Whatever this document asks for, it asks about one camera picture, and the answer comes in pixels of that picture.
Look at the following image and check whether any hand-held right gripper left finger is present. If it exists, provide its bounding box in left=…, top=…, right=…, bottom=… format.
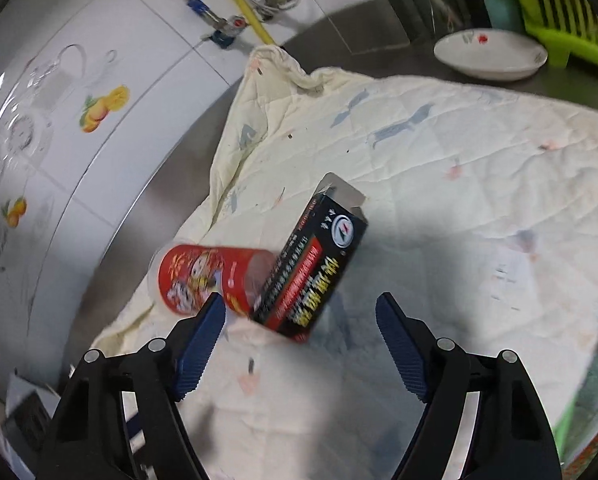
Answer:
left=39, top=292, right=227, bottom=480

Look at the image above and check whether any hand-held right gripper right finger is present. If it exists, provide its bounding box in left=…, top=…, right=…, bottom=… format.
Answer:
left=374, top=292, right=564, bottom=480

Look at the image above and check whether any red label plastic cup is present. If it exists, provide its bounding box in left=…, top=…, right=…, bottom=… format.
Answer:
left=149, top=242, right=280, bottom=318

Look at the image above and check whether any black printed carton box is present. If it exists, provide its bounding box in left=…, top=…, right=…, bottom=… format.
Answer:
left=251, top=172, right=370, bottom=345

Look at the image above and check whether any green mesh basket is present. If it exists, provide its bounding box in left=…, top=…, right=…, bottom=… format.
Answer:
left=554, top=260, right=598, bottom=480

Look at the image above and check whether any white quilted blanket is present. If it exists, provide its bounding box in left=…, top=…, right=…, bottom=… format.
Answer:
left=91, top=45, right=598, bottom=480

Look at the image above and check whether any white ceramic bowl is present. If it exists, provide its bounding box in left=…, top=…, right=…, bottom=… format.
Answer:
left=433, top=29, right=548, bottom=82

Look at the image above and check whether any dark green utensil holder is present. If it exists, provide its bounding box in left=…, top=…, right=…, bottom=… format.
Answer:
left=399, top=0, right=490, bottom=43

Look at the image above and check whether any teal bottle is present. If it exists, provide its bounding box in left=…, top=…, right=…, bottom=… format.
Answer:
left=483, top=0, right=524, bottom=33

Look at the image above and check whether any green dish rack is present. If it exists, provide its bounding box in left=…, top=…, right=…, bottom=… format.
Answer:
left=491, top=0, right=598, bottom=78

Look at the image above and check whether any wall water valve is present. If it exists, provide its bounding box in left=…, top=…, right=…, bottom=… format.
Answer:
left=201, top=15, right=250, bottom=45

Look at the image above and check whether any yellow hose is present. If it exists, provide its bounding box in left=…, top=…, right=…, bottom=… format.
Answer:
left=199, top=0, right=278, bottom=47

